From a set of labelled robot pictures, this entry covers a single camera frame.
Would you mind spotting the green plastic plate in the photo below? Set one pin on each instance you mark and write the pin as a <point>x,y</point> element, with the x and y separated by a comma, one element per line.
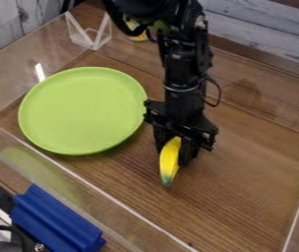
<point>82,111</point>

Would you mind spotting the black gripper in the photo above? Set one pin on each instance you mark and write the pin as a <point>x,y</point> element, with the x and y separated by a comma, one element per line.
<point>177,117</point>

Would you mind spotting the blue plastic clamp block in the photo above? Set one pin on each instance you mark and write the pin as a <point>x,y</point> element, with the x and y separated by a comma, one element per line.
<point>54,224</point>

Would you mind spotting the clear acrylic enclosure wall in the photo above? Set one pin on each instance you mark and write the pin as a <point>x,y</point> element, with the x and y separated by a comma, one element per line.
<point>128,231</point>

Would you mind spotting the yellow toy banana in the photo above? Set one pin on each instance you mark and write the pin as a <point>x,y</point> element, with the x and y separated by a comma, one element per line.
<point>170,161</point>

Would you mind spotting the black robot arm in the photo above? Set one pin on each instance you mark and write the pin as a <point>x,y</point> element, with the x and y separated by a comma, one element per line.
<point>177,26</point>

